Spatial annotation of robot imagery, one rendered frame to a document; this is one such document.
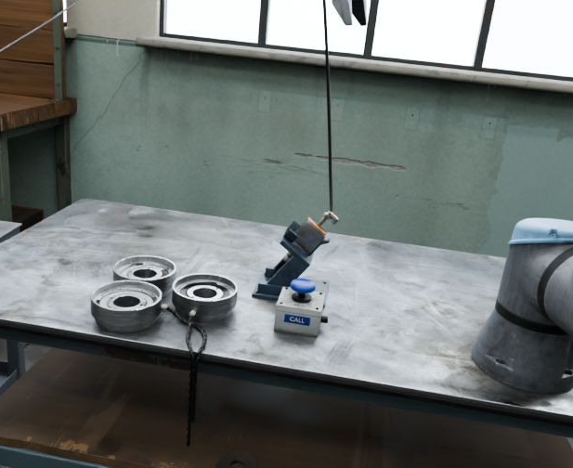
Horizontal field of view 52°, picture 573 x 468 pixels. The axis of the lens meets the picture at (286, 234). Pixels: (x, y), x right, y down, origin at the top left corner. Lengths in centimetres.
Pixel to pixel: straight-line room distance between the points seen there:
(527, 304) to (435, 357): 16
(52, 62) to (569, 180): 216
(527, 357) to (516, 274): 12
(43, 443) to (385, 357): 59
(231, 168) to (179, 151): 24
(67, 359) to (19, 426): 22
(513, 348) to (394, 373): 17
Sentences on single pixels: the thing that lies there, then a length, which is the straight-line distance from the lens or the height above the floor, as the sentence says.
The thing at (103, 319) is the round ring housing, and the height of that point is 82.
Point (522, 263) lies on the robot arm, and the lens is 87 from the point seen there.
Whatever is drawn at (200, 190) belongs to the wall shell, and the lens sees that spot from 265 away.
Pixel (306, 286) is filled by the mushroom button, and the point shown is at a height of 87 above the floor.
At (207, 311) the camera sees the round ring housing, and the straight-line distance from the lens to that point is 92.
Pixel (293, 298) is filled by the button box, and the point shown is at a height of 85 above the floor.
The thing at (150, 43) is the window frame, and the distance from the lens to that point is 253.
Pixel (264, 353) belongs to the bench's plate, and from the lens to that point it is 87.
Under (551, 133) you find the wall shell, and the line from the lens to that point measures 257.
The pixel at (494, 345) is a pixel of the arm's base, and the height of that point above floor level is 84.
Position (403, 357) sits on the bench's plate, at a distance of 91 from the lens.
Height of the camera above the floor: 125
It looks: 20 degrees down
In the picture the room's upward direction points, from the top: 6 degrees clockwise
